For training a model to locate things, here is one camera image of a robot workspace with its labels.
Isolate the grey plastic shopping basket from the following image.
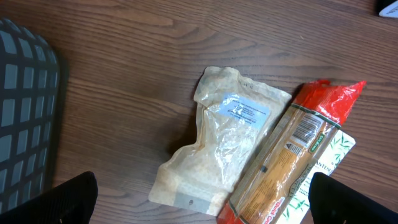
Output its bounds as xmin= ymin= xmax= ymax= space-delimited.
xmin=1 ymin=18 xmax=60 ymax=213

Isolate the white barcode scanner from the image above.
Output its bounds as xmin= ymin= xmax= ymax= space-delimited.
xmin=377 ymin=0 xmax=398 ymax=18

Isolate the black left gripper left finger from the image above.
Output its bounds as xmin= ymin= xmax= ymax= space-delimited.
xmin=1 ymin=171 xmax=98 ymax=224

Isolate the beige vacuum food pouch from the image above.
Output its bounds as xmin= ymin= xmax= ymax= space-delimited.
xmin=149 ymin=67 xmax=292 ymax=216

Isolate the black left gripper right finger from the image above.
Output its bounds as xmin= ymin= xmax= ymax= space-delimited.
xmin=308 ymin=172 xmax=397 ymax=224

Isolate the white bamboo print tube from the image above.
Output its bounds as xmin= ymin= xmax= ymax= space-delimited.
xmin=275 ymin=129 xmax=356 ymax=224

